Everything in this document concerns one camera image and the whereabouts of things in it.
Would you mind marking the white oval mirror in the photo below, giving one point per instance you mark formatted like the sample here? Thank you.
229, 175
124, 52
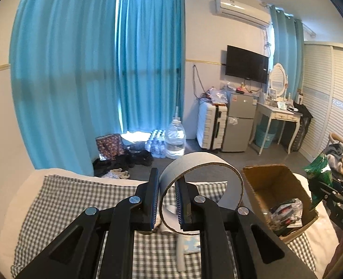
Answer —
277, 78

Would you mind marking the white dressing table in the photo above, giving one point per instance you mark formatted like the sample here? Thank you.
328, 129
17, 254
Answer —
279, 112

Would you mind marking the pile of dark shoes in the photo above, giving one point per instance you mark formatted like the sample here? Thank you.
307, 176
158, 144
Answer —
130, 158

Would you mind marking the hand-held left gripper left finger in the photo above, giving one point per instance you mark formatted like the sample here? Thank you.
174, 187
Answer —
155, 203

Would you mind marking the large clear water jug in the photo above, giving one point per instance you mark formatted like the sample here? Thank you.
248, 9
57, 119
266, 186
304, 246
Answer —
176, 139

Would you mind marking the clear plastic bags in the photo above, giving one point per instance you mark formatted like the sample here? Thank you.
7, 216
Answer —
218, 96

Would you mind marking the grey checked bed sheet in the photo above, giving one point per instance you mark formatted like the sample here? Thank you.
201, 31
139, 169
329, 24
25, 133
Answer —
72, 197

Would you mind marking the grey tape roll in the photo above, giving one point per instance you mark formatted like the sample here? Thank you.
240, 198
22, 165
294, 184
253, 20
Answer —
200, 158

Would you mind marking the black wall television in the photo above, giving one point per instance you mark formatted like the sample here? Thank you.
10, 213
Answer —
247, 64

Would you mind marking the teal curtain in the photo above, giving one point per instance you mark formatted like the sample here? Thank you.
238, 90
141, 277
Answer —
64, 78
286, 43
151, 64

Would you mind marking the white air conditioner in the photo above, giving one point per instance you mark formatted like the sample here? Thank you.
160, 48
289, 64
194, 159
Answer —
241, 10

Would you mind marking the white suitcase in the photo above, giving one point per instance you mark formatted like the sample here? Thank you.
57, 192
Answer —
210, 128

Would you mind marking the cardboard box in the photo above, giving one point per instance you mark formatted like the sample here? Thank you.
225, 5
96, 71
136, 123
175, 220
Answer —
264, 180

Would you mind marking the white slatted wardrobe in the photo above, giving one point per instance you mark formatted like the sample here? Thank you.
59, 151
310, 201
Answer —
334, 98

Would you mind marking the silver mini fridge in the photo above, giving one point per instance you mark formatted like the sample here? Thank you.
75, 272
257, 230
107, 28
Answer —
239, 122

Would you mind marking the teal basket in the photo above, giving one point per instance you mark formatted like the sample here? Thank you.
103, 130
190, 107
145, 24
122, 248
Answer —
266, 135

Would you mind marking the dark patterned bag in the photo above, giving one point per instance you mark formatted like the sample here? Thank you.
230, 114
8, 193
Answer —
109, 146

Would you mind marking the crumpled printed plastic wrapper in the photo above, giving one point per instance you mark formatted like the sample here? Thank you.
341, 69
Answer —
284, 209

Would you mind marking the green snack packet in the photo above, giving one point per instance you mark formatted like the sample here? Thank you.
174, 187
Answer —
319, 162

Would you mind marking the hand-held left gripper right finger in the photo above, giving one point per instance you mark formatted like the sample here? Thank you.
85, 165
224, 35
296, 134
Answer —
180, 206

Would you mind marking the pack of water bottles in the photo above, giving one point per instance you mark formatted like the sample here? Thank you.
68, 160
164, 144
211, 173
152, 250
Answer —
155, 145

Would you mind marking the white slippers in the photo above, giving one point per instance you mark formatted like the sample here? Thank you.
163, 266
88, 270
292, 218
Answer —
119, 174

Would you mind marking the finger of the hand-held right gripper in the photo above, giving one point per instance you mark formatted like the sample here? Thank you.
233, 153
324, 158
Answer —
322, 187

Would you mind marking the black garment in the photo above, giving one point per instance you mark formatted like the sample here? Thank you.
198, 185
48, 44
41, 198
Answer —
302, 122

